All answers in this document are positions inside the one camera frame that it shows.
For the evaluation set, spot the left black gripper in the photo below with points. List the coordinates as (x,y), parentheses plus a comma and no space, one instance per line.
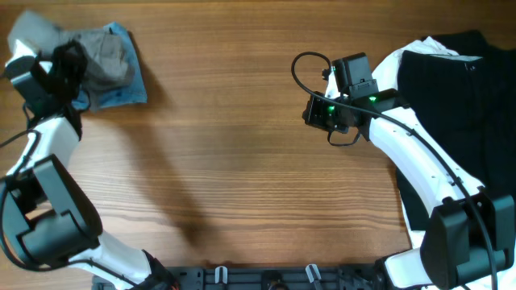
(64,55)

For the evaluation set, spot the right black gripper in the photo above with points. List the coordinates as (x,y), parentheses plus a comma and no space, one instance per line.
(314,115)

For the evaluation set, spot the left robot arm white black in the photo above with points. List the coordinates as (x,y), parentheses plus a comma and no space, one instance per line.
(47,221)

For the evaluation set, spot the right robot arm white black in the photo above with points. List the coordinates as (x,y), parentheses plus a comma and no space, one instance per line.
(471,232)

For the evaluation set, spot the black base rail with clips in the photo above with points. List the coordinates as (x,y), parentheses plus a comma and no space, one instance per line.
(348,276)

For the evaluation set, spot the white shirt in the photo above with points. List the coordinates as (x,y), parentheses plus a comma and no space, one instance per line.
(387,68)

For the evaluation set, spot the black garment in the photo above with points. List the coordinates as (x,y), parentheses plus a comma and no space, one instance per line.
(463,100)

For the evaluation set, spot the grey shorts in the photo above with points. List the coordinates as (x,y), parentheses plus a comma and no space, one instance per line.
(40,34)

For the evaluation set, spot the folded blue denim garment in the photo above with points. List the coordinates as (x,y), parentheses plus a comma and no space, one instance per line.
(113,76)

